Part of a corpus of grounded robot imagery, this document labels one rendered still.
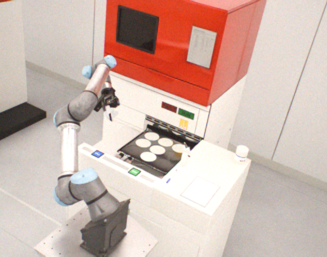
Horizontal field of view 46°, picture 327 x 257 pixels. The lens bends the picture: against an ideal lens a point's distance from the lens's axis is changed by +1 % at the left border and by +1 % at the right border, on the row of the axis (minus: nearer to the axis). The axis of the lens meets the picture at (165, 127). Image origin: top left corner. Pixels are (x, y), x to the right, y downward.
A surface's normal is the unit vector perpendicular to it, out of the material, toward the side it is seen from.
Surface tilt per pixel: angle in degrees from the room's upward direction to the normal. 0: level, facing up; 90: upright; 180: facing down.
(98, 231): 90
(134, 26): 90
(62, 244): 0
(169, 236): 90
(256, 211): 0
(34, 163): 0
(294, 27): 90
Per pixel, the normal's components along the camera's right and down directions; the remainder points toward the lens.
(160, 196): -0.50, 0.39
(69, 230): 0.14, -0.85
